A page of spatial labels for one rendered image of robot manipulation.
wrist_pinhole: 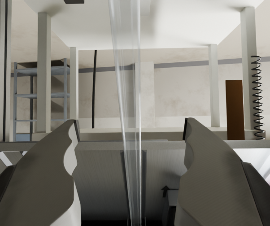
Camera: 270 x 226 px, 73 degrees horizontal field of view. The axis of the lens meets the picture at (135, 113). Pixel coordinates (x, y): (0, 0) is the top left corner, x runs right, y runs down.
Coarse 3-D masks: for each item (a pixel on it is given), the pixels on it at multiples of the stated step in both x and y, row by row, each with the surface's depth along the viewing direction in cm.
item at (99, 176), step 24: (0, 144) 17; (24, 144) 17; (96, 144) 17; (120, 144) 16; (144, 144) 16; (168, 144) 16; (240, 144) 16; (264, 144) 16; (0, 168) 18; (96, 168) 18; (120, 168) 18; (144, 168) 17; (168, 168) 18; (96, 192) 21; (120, 192) 21; (144, 192) 20; (96, 216) 25; (120, 216) 25; (144, 216) 24
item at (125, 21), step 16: (112, 0) 8; (128, 0) 8; (112, 16) 8; (128, 16) 8; (112, 32) 9; (128, 32) 9; (128, 48) 9; (128, 64) 10; (128, 80) 10; (128, 96) 11; (128, 112) 12; (128, 128) 13; (128, 144) 14; (128, 160) 15; (128, 176) 17; (128, 192) 19
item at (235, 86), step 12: (228, 84) 54; (240, 84) 54; (228, 96) 54; (240, 96) 54; (228, 108) 54; (240, 108) 54; (228, 120) 53; (240, 120) 53; (228, 132) 53; (240, 132) 53
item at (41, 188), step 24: (72, 120) 12; (48, 144) 9; (72, 144) 10; (24, 168) 8; (48, 168) 8; (72, 168) 10; (24, 192) 7; (48, 192) 7; (72, 192) 7; (0, 216) 6; (24, 216) 6; (48, 216) 6; (72, 216) 6
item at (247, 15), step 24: (48, 24) 58; (240, 24) 59; (48, 48) 58; (72, 48) 84; (216, 48) 83; (48, 72) 58; (72, 72) 84; (216, 72) 82; (48, 96) 58; (72, 96) 83; (216, 96) 82; (48, 120) 57; (216, 120) 81
